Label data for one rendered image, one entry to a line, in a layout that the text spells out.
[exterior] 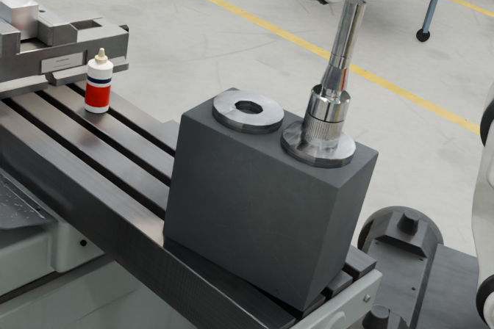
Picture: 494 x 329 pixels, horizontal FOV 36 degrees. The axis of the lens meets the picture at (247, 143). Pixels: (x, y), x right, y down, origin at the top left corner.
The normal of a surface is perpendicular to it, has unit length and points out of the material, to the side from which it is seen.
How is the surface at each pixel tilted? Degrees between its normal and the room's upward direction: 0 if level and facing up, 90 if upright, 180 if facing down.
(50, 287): 0
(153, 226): 0
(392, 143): 0
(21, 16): 90
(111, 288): 90
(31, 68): 90
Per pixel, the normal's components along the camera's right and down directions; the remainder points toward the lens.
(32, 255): 0.73, 0.45
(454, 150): 0.18, -0.85
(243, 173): -0.52, 0.34
